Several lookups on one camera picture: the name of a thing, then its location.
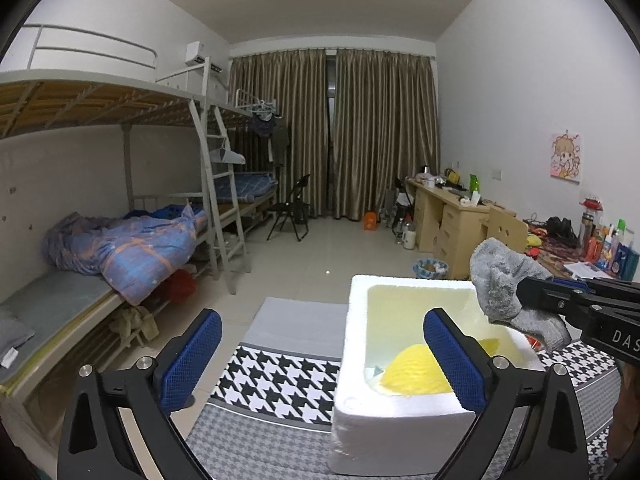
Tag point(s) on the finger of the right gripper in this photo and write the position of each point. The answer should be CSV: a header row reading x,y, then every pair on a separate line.
x,y
550,294

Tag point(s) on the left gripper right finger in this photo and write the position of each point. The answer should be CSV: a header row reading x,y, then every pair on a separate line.
x,y
461,358

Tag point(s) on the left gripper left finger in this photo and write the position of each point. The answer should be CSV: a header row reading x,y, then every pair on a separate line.
x,y
182,362

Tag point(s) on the yellow foam net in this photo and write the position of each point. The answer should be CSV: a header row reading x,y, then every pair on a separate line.
x,y
415,372

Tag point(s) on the grey cloth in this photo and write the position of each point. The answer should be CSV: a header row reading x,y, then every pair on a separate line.
x,y
496,270

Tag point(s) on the person right hand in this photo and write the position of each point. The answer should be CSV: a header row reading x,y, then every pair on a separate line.
x,y
626,413

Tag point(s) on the white papers on desk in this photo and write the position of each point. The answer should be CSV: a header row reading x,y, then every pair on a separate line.
x,y
585,270

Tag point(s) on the houndstooth table cloth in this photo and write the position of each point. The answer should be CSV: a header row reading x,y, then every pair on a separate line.
x,y
270,414

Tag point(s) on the white styrofoam box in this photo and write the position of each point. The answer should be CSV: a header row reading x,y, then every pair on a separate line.
x,y
378,433

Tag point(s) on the blue patterned pet bowl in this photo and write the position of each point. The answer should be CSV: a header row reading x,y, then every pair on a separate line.
x,y
430,269

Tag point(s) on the blue plaid quilt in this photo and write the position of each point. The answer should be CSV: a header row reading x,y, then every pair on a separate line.
x,y
133,255

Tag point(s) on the wooden desk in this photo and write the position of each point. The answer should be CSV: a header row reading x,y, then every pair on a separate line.
x,y
446,228

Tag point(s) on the orange floor container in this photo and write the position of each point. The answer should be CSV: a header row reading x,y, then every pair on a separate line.
x,y
370,221

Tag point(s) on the black folding chair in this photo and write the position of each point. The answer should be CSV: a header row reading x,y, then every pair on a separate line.
x,y
293,209

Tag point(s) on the brown curtains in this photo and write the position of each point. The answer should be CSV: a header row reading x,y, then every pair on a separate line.
x,y
356,121

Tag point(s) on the white air conditioner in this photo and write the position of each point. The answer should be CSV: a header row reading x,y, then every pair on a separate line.
x,y
196,53

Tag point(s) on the metal bunk bed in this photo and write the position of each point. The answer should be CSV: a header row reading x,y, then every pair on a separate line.
x,y
88,125

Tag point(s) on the anime wall poster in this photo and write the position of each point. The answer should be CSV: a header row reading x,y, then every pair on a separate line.
x,y
566,157

